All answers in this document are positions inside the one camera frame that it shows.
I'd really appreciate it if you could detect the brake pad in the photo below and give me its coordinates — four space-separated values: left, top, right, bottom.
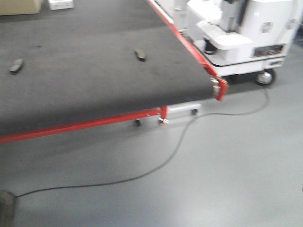
134 49 147 62
9 59 24 75

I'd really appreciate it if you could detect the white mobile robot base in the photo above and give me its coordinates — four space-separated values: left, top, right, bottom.
156 0 303 86

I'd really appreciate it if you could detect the dark conveyor belt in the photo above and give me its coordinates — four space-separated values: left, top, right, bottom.
0 0 214 135

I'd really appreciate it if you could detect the long white box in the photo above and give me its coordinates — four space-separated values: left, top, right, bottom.
48 0 74 10

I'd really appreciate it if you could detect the right striped traffic cone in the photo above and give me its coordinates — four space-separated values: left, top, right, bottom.
0 190 17 227

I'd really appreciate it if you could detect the brown cardboard box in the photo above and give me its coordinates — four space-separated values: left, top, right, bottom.
0 0 43 16

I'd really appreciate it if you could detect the black floor cable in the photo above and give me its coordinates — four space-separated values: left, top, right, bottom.
14 85 270 198

